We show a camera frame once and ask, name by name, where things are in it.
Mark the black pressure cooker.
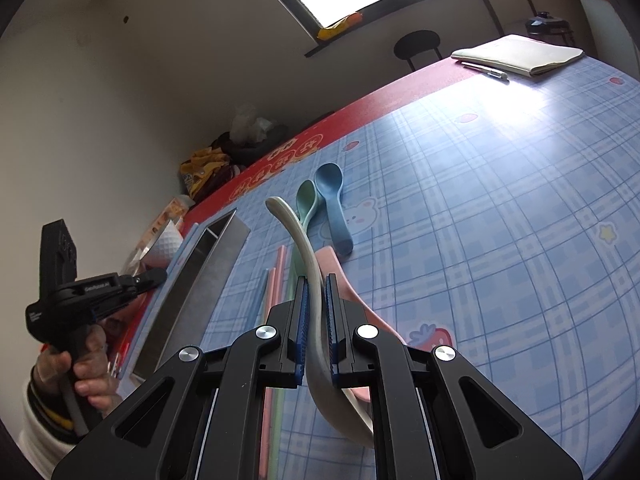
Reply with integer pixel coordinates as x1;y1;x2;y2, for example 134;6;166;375
525;10;573;40

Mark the person's left forearm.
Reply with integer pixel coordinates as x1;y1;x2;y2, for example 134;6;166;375
20;365;101;480

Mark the green spoon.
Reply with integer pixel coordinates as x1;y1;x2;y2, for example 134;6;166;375
296;180;321;227

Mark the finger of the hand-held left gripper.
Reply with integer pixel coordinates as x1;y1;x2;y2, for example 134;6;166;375
131;267;169;292

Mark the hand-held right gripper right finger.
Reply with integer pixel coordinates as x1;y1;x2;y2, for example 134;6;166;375
325;274;583;480

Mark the blue plaid table mat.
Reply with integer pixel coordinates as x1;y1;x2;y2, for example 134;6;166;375
165;52;640;480

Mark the white textured bowl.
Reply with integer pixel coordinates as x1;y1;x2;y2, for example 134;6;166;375
140;220;183;268

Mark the cream spoon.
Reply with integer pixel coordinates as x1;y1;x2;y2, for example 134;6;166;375
265;196;375;450

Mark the blue spoon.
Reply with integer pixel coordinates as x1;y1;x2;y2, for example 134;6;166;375
314;162;355;255

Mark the stainless steel utensil box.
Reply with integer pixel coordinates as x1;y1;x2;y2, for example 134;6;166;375
131;209;251;378

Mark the black round chair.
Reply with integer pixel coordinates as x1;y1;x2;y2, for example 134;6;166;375
393;30;443;73

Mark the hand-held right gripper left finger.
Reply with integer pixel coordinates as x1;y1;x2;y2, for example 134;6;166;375
51;275;308;480

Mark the dark folding frame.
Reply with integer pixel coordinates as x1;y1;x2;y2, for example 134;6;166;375
479;0;537;37

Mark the clear plastic bag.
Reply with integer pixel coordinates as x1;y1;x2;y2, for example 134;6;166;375
230;104;279;144

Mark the white pen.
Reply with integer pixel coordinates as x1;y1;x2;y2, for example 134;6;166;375
461;61;510;81

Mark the yellow jacket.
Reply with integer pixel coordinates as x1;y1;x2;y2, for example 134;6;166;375
180;147;232;202

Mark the dark padded seat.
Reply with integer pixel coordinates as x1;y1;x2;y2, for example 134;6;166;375
210;125;293;167

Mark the pink spoon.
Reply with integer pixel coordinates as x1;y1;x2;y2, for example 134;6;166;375
315;246;406;404

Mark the yellow toy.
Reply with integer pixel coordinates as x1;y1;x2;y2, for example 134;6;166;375
317;11;362;41

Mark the orange tissue box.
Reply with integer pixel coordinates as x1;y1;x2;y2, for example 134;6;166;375
149;195;195;241

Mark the pink chopstick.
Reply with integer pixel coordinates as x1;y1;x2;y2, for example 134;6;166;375
260;246;288;480
260;269;277;326

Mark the person's left hand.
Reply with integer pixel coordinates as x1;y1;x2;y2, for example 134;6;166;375
32;326;123;414

